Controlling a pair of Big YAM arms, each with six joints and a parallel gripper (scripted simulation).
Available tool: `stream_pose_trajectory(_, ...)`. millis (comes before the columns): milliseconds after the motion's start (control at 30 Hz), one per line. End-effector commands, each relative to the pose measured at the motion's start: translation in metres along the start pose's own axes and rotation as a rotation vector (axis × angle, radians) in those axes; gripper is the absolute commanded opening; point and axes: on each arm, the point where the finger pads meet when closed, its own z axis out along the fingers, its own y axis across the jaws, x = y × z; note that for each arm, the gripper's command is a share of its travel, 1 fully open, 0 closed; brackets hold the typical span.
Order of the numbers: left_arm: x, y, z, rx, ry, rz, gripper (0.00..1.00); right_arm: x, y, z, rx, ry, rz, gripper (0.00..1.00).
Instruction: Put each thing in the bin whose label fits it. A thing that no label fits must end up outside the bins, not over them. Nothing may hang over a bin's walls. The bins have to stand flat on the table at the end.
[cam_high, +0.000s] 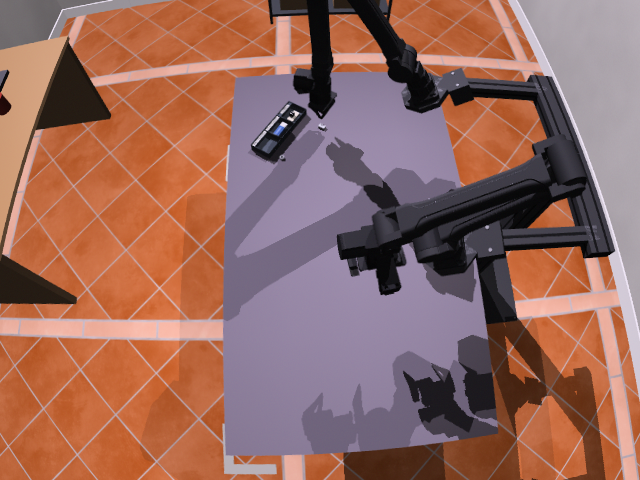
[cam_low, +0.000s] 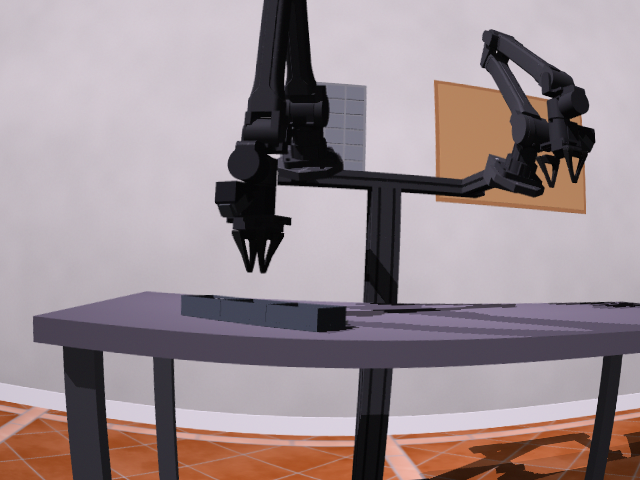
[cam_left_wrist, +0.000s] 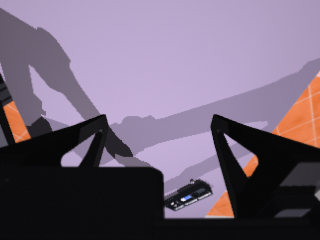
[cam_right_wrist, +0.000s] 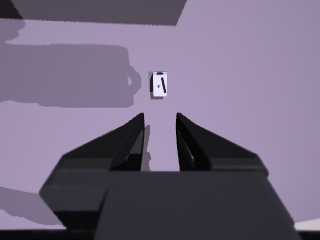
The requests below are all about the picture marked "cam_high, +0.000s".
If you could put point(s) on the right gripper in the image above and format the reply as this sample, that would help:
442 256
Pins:
324 103

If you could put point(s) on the dark grey three-compartment bin rack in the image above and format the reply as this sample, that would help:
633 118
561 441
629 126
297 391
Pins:
270 140

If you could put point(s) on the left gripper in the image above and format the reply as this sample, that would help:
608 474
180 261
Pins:
352 263

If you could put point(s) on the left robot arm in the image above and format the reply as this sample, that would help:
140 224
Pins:
421 222

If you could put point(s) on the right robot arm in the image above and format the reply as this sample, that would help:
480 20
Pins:
402 67

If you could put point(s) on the white eraser with blue sleeve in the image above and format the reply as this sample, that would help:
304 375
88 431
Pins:
281 129

